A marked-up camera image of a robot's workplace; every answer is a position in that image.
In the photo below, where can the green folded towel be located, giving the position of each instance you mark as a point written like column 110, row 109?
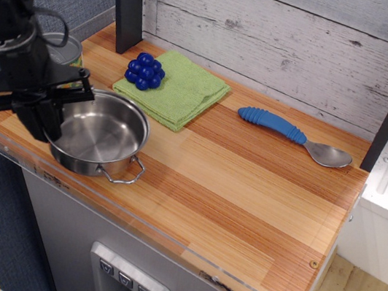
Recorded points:
column 186, row 91

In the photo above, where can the patterned tin can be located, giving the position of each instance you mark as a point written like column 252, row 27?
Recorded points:
column 69, row 55

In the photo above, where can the blue toy grape cluster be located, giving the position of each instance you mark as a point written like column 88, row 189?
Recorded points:
column 145, row 72

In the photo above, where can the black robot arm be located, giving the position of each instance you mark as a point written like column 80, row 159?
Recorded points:
column 18, row 22

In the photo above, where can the stainless steel pot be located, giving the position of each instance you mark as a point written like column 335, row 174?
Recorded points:
column 102, row 137

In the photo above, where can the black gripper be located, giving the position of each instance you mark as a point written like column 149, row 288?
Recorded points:
column 35, row 87

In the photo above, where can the blue handled metal spoon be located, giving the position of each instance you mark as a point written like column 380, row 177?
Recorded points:
column 322, row 154

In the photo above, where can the dark left shelf post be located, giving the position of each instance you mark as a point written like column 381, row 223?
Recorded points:
column 128, row 24

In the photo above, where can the toy fridge dispenser panel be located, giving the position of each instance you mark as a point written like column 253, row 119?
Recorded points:
column 111, row 272

